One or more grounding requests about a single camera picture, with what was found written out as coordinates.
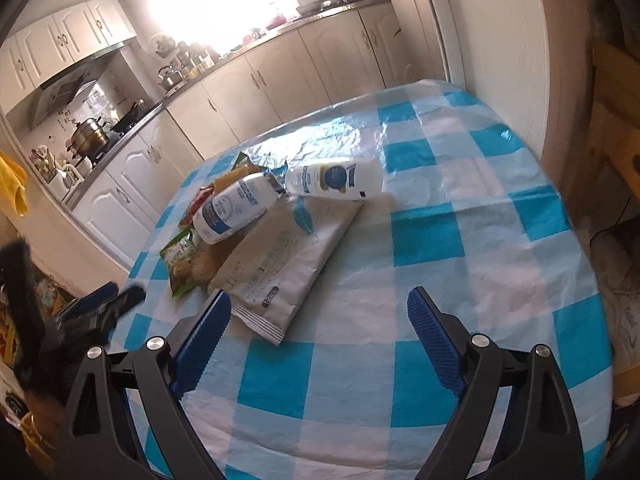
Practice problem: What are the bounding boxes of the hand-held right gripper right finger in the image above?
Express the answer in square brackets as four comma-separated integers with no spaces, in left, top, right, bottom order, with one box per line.
[406,286,586,480]

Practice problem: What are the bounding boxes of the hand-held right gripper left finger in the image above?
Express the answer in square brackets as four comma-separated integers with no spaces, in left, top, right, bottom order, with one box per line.
[57,290,233,480]

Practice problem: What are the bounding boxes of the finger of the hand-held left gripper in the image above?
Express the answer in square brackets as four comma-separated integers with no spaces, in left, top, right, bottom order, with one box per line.
[62,282,120,313]
[100,285,147,328]

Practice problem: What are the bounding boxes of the green snack wrapper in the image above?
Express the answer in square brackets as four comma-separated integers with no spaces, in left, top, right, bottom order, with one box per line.
[159,227,211,299]

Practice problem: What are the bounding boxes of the brown oval bread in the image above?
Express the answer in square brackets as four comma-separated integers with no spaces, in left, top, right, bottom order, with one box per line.
[191,244,227,287]

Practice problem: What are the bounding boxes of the red snack packet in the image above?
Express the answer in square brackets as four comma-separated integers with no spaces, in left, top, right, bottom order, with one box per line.
[180,185,217,227]

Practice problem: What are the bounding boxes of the grey white snack bag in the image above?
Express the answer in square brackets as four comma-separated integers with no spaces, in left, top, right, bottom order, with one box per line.
[207,194,364,347]

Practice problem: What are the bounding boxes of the white bottle with blue label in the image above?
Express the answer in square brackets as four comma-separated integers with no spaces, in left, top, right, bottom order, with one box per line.
[285,156,385,202]
[192,170,287,247]

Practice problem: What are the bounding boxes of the yellow snack packet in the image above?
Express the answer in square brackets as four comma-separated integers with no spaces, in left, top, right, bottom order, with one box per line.
[212,164,267,194]

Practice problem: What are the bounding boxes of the blue checked tablecloth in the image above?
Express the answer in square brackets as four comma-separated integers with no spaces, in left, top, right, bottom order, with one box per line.
[107,79,615,480]

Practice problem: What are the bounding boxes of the white mug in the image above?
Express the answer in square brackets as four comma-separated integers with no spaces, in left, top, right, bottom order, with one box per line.
[47,162,84,199]

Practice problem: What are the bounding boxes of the yellow cloth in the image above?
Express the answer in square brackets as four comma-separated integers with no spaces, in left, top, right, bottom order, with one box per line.
[0,154,29,219]

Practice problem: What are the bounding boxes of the steel steamer pot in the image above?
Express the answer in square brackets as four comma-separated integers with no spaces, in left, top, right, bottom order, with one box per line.
[69,116,109,157]

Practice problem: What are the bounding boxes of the dark kitchen countertop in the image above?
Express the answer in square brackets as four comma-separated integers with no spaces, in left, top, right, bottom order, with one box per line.
[62,0,396,206]

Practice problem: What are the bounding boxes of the black frying pan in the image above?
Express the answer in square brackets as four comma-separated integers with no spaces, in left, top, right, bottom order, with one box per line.
[111,100,152,129]

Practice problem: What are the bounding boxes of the pale printed sack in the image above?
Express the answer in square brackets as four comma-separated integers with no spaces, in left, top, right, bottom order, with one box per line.
[591,255,640,363]

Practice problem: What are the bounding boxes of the steel range hood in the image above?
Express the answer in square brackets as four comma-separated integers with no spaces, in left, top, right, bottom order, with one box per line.
[30,42,126,132]

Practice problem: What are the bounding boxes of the steel kettle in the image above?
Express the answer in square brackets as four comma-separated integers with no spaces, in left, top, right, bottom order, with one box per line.
[157,64,184,92]

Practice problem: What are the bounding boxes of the row of condiment bottles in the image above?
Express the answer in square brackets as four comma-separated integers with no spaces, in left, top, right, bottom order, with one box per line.
[177,42,219,80]

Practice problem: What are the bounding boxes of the white upper kitchen cabinets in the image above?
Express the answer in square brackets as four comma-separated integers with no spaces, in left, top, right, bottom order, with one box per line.
[0,0,138,117]

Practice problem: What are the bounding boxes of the white base kitchen cabinets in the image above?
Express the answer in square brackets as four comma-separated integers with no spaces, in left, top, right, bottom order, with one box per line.
[65,2,416,272]

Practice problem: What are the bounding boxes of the brown cardboard box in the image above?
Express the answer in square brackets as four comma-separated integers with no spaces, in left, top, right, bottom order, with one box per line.
[570,35,640,241]

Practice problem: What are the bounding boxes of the kitchen window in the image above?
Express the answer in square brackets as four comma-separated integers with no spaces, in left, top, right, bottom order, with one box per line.
[141,0,313,57]

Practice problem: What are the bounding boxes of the tall grey refrigerator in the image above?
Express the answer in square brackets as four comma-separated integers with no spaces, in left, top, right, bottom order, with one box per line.
[400,0,469,92]

